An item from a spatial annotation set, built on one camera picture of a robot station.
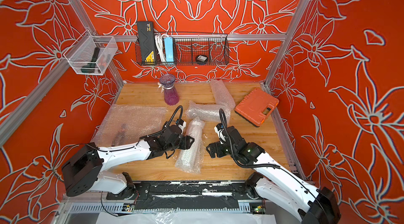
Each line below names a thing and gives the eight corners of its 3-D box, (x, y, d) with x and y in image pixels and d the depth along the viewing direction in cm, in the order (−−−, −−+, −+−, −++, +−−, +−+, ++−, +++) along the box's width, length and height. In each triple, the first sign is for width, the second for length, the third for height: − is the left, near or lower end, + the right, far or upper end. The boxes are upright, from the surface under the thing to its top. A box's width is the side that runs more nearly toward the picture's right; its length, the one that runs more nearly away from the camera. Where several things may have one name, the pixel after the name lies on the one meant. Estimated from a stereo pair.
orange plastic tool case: (233, 112, 104) (234, 107, 100) (253, 91, 116) (255, 86, 112) (257, 128, 96) (260, 124, 92) (276, 105, 107) (279, 100, 103)
